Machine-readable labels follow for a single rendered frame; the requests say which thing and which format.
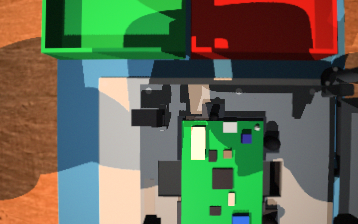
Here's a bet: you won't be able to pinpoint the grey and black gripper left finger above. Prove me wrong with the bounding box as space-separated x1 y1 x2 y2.
143 214 161 224

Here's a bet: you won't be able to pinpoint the green circuit board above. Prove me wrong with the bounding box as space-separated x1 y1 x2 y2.
181 121 263 224

